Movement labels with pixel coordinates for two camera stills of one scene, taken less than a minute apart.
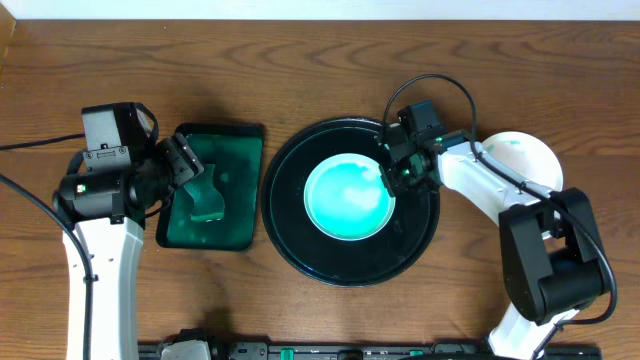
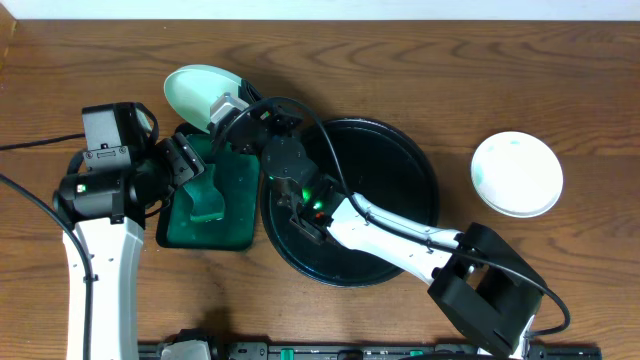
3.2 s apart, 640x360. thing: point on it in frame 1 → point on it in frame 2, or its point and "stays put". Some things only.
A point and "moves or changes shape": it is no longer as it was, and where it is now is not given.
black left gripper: [185, 163] stays put
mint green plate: [347, 197] moves or changes shape
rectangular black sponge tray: [236, 150] stays put
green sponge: [209, 202] stays put
